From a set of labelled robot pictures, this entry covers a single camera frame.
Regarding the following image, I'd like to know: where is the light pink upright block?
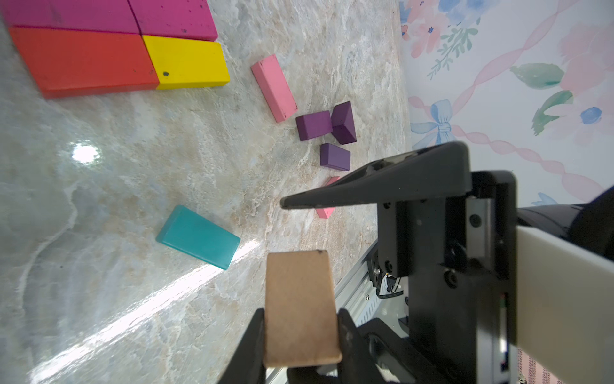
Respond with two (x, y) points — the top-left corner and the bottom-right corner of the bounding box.
(251, 54), (298, 123)

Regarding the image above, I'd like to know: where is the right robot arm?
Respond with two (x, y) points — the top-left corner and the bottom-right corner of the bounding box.
(281, 142), (613, 383)

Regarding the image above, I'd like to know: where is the tan wooden block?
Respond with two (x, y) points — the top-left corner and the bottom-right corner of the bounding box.
(263, 250), (342, 368)

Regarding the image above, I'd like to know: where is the purple block upper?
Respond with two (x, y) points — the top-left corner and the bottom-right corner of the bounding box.
(296, 110), (333, 141)

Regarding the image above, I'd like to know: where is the teal rectangular block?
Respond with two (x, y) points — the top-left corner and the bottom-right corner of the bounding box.
(155, 205), (240, 270)

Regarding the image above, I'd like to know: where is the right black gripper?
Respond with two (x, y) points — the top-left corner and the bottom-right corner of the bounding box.
(280, 141), (516, 383)

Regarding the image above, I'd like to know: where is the yellow block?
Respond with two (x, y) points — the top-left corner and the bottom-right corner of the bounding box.
(142, 35), (230, 90)

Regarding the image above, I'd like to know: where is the red block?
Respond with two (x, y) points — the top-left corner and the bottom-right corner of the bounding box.
(9, 27), (159, 99)

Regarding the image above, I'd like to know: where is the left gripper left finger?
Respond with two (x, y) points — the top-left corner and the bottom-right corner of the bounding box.
(218, 308), (265, 384)

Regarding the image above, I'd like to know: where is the magenta block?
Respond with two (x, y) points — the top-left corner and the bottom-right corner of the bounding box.
(1, 0), (140, 35)
(129, 0), (218, 42)

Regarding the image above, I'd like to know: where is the purple triangle block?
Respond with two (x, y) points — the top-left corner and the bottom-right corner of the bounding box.
(331, 101), (357, 145)

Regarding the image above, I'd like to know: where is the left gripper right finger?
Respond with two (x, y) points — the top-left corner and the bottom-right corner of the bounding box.
(337, 309), (384, 383)

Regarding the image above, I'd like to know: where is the purple block lower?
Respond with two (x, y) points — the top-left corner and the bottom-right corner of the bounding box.
(320, 143), (351, 171)

